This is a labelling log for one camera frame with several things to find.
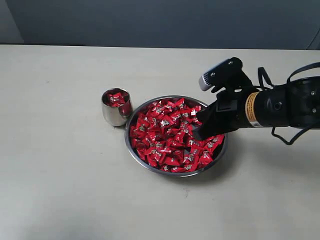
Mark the red wrapped candy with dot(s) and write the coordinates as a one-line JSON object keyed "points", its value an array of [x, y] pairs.
{"points": [[205, 159], [171, 161], [155, 155], [140, 129]]}

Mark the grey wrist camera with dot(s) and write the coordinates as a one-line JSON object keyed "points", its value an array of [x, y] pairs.
{"points": [[217, 77]]}

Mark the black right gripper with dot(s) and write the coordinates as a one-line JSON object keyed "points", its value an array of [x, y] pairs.
{"points": [[248, 108]]}

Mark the red candy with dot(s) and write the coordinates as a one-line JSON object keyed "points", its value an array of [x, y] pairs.
{"points": [[140, 129], [205, 159], [171, 161], [155, 155], [117, 99]]}

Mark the small steel cup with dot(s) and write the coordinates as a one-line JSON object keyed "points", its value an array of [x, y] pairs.
{"points": [[116, 116]]}

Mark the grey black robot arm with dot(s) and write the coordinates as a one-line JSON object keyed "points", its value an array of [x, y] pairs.
{"points": [[295, 104]]}

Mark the round steel bowl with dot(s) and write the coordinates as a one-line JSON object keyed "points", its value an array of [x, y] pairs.
{"points": [[171, 120]]}

